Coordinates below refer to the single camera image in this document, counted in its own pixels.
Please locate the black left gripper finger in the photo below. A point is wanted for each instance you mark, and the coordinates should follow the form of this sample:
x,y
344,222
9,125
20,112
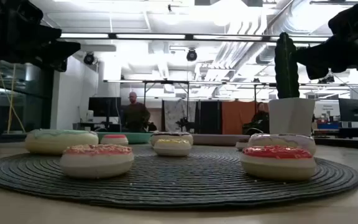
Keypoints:
x,y
61,66
61,49

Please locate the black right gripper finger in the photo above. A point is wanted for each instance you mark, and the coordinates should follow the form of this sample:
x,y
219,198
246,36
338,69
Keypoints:
x,y
317,72
315,54

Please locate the large green iced donut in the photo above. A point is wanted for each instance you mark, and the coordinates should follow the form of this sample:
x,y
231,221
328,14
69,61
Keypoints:
x,y
51,141

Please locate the large purple iced donut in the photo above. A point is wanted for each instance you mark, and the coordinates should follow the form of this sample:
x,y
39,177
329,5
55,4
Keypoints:
x,y
281,140

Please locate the small pink iced donut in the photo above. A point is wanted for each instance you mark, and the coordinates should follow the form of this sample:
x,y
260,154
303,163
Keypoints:
x,y
114,140

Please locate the pink sprinkled donut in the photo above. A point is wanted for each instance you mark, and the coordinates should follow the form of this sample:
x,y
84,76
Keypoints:
x,y
96,163

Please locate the small red iced donut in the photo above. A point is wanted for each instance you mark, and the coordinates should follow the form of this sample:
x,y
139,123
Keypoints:
x,y
278,168

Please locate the small brown iced donut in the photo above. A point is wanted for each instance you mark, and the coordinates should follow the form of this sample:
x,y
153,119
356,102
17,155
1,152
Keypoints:
x,y
241,145

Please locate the chocolate iced drizzled donut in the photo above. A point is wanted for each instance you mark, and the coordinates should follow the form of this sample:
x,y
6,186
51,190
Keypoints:
x,y
171,135

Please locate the small yellow iced donut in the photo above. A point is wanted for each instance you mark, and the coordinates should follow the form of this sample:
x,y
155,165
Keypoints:
x,y
172,149

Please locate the background black robot arm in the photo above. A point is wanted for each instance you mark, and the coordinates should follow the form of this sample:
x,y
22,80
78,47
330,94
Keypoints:
x,y
185,123

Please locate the round black ceiling spotlight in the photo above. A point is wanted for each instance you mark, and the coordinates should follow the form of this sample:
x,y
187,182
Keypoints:
x,y
191,55
89,58

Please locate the green cactus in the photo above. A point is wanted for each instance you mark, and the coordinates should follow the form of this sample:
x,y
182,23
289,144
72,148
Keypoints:
x,y
286,68

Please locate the white plant pot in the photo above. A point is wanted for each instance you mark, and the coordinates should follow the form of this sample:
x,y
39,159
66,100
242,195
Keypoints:
x,y
291,116

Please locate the black computer monitor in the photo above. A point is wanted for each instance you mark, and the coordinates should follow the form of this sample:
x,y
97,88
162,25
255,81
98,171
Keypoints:
x,y
104,106
353,110

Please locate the white container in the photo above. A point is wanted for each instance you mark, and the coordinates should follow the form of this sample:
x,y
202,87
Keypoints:
x,y
89,115

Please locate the person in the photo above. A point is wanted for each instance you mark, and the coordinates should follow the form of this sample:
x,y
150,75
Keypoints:
x,y
135,116
261,119

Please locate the long ceiling light bar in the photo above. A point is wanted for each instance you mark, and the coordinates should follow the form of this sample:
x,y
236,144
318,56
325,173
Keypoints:
x,y
151,36

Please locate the orange curtain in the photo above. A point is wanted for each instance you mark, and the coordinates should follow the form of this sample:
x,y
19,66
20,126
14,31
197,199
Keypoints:
x,y
235,116

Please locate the teal plate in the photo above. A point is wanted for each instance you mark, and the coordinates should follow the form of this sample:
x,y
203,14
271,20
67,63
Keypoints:
x,y
138,137

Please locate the black curtain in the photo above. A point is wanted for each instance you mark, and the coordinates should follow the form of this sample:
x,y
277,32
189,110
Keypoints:
x,y
208,116

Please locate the grey patterned cloth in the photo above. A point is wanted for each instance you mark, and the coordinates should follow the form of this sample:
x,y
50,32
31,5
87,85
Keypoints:
x,y
172,112

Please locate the purple plate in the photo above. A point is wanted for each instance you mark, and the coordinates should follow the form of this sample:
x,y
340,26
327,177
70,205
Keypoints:
x,y
216,140

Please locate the round grey woven placemat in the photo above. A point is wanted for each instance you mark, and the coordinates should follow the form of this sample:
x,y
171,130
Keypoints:
x,y
179,183

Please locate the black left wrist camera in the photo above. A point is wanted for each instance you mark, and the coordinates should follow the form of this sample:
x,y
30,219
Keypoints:
x,y
23,14

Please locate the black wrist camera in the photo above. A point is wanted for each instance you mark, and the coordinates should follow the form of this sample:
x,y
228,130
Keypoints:
x,y
356,17
23,14

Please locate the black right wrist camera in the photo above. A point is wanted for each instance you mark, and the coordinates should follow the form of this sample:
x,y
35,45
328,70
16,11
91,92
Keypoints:
x,y
356,17

